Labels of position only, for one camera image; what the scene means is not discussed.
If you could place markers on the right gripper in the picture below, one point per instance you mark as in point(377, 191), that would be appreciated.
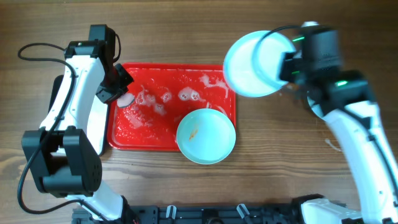
point(286, 66)

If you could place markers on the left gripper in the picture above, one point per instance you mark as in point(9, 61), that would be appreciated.
point(115, 86)

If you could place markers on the pink sponge with green scourer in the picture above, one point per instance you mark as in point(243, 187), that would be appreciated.
point(125, 100)

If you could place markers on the light blue plate top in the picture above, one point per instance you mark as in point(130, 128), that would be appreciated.
point(251, 66)

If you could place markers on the light blue plate with sauce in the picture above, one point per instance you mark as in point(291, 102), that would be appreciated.
point(206, 136)

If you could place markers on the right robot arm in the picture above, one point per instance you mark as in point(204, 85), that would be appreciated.
point(350, 110)

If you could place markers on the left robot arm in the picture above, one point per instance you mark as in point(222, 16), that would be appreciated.
point(60, 157)

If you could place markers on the red plastic tray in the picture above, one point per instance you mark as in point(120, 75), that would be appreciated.
point(165, 93)

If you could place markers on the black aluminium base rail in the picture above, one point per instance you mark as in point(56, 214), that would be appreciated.
point(273, 213)

